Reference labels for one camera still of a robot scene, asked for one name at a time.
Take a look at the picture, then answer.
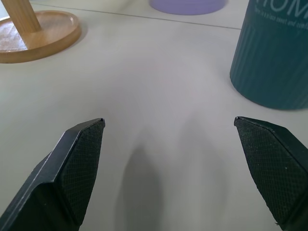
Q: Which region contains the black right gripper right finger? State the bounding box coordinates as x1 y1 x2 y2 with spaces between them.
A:
233 116 308 231

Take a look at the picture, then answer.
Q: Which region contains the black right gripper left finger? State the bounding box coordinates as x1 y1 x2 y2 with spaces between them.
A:
0 117 106 231

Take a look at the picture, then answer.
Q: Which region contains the dark teal ribbed cup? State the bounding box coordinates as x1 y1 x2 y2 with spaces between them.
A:
229 0 308 111

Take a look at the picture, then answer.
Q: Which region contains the wooden stand with round base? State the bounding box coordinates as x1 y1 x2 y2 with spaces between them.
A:
0 0 82 64

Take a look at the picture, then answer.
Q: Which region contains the purple round container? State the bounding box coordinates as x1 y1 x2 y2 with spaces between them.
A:
149 0 228 15

